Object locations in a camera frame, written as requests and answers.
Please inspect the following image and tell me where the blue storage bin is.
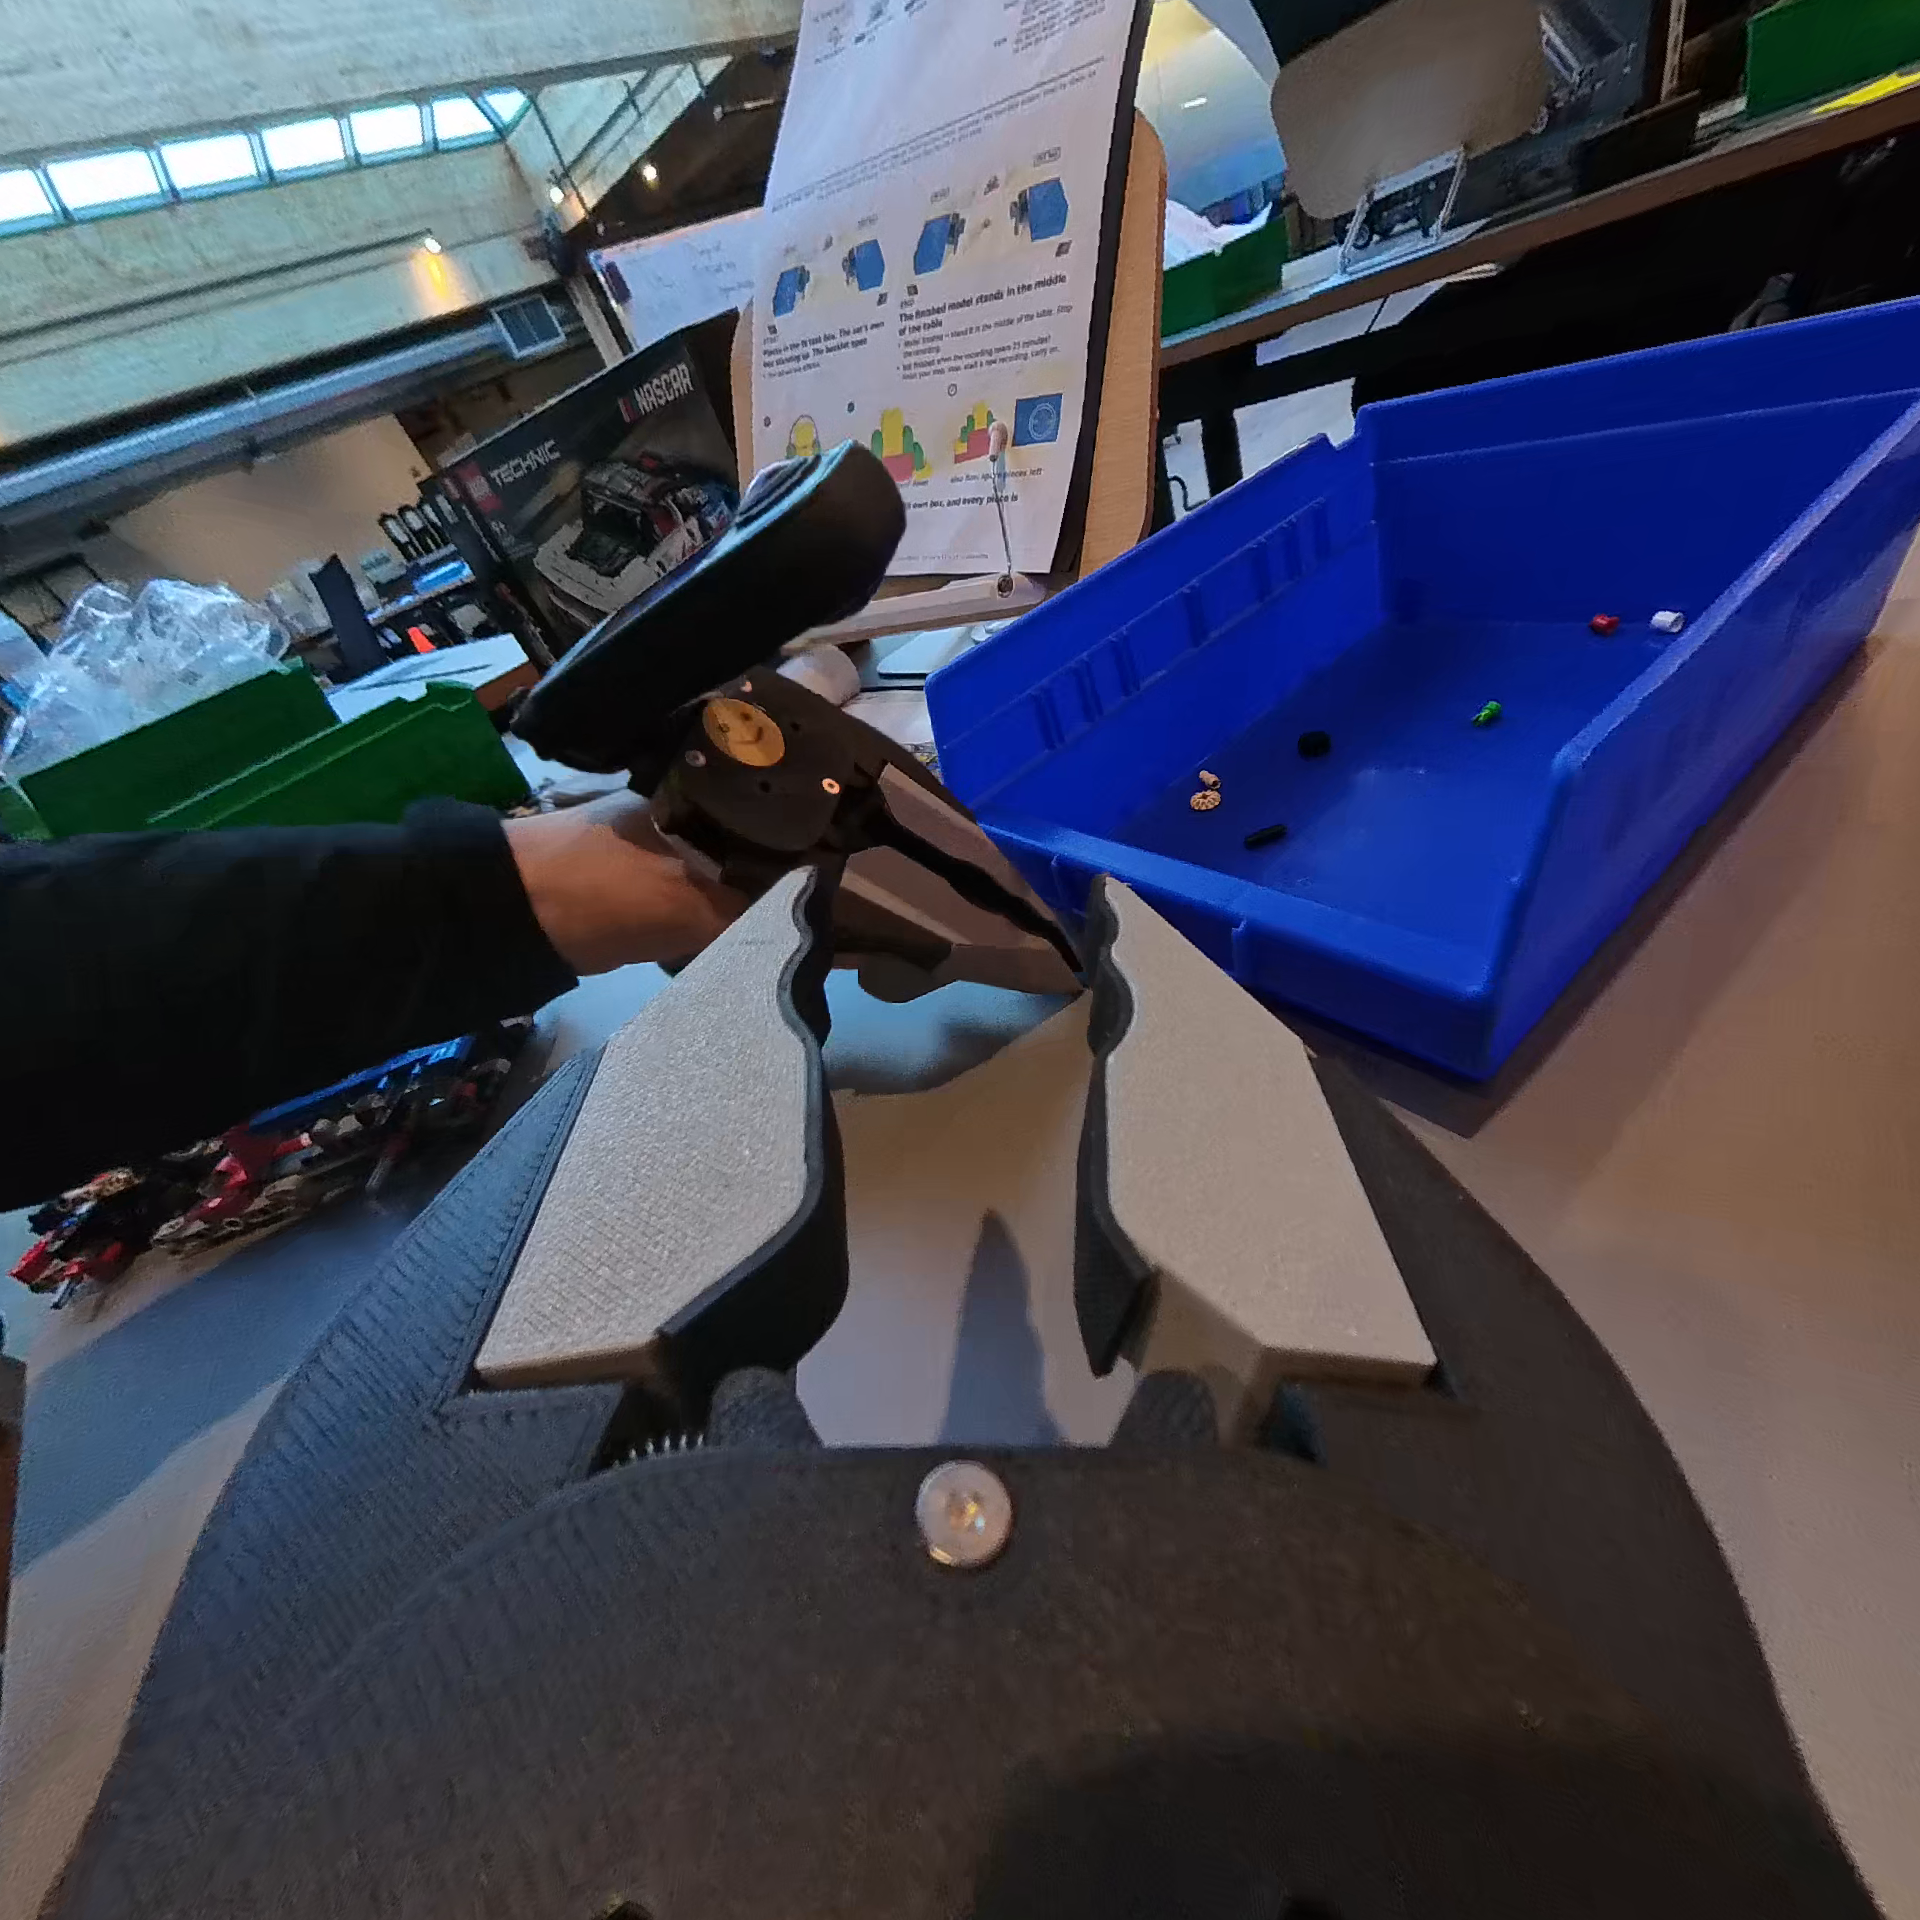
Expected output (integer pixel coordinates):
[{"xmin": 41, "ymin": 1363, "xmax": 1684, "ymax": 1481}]
[{"xmin": 926, "ymin": 298, "xmax": 1920, "ymax": 1085}]

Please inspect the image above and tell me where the grey desk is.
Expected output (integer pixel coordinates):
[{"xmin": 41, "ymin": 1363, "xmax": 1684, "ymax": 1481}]
[{"xmin": 0, "ymin": 556, "xmax": 1920, "ymax": 1920}]

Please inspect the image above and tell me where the person's left forearm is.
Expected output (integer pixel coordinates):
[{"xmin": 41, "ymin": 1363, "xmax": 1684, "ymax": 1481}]
[{"xmin": 0, "ymin": 801, "xmax": 583, "ymax": 1213}]

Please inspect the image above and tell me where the white board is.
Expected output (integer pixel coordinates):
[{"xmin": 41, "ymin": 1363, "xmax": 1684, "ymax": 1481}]
[{"xmin": 592, "ymin": 211, "xmax": 767, "ymax": 354}]

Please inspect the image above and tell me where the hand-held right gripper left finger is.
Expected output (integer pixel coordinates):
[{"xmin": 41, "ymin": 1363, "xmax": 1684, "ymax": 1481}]
[{"xmin": 474, "ymin": 870, "xmax": 853, "ymax": 1394}]

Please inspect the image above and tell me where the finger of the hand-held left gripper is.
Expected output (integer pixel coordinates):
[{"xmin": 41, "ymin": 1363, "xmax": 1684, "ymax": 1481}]
[
  {"xmin": 862, "ymin": 761, "xmax": 1086, "ymax": 987},
  {"xmin": 829, "ymin": 844, "xmax": 1081, "ymax": 1009}
]

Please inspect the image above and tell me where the toy brick car model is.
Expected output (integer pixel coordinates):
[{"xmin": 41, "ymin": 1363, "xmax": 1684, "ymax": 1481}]
[{"xmin": 7, "ymin": 1019, "xmax": 538, "ymax": 1310}]

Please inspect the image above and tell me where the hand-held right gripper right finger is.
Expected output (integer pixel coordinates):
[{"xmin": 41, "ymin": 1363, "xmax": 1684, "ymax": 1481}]
[{"xmin": 1072, "ymin": 878, "xmax": 1440, "ymax": 1438}]

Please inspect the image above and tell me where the wooden side table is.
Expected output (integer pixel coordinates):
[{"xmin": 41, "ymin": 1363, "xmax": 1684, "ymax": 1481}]
[{"xmin": 322, "ymin": 632, "xmax": 538, "ymax": 713}]

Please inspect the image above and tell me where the black toy car set box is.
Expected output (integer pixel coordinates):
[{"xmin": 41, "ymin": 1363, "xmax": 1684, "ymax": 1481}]
[{"xmin": 434, "ymin": 344, "xmax": 745, "ymax": 662}]

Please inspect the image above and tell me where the person's left hand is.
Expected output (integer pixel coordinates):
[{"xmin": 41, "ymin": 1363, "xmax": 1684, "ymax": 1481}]
[{"xmin": 508, "ymin": 790, "xmax": 753, "ymax": 981}]

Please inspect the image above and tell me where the dark wooden workbench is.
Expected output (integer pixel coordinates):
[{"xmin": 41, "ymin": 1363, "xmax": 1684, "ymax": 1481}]
[{"xmin": 1161, "ymin": 82, "xmax": 1920, "ymax": 368}]

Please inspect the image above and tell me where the green storage bin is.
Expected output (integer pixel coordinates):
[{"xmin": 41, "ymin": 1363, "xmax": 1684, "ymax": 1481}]
[
  {"xmin": 150, "ymin": 681, "xmax": 535, "ymax": 837},
  {"xmin": 1161, "ymin": 211, "xmax": 1290, "ymax": 338},
  {"xmin": 15, "ymin": 660, "xmax": 337, "ymax": 840},
  {"xmin": 1745, "ymin": 0, "xmax": 1920, "ymax": 118}
]

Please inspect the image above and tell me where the row of skylight windows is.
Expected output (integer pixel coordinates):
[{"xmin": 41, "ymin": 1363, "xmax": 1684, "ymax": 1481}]
[{"xmin": 0, "ymin": 88, "xmax": 530, "ymax": 233}]

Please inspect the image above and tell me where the wooden stand with instruction sheet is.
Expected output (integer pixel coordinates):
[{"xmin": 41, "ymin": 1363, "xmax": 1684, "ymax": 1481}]
[{"xmin": 745, "ymin": 0, "xmax": 1153, "ymax": 576}]

